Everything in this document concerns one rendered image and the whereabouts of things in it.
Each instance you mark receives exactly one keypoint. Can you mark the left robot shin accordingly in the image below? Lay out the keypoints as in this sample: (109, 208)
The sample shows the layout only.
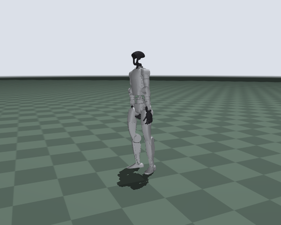
(150, 150)

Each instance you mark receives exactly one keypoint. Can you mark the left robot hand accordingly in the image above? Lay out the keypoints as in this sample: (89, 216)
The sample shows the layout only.
(148, 116)

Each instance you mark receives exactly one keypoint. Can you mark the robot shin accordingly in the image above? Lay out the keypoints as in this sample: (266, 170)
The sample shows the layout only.
(150, 150)
(136, 150)

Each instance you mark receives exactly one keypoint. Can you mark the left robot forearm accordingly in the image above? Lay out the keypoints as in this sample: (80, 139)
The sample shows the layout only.
(147, 98)

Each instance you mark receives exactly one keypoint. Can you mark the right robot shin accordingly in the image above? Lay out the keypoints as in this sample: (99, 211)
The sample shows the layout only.
(136, 150)

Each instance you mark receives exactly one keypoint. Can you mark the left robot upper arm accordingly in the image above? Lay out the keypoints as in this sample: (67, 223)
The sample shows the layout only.
(145, 73)

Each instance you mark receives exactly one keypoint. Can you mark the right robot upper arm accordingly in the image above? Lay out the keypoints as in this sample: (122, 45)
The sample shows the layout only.
(130, 89)

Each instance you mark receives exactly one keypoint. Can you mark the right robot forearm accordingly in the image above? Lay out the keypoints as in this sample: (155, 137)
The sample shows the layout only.
(132, 99)

